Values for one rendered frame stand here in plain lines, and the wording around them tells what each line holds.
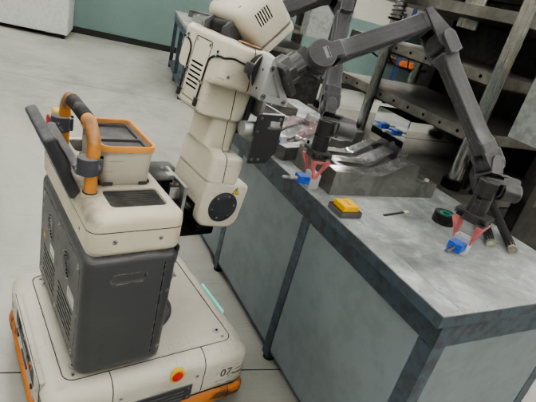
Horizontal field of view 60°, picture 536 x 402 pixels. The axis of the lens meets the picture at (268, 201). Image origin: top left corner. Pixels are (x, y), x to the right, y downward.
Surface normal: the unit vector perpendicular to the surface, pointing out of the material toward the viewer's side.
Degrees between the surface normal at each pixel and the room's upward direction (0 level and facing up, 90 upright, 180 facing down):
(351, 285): 90
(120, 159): 92
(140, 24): 90
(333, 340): 90
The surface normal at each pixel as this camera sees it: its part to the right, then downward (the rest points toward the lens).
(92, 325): 0.54, 0.47
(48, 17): 0.24, 0.45
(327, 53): 0.22, -0.09
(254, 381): 0.24, -0.88
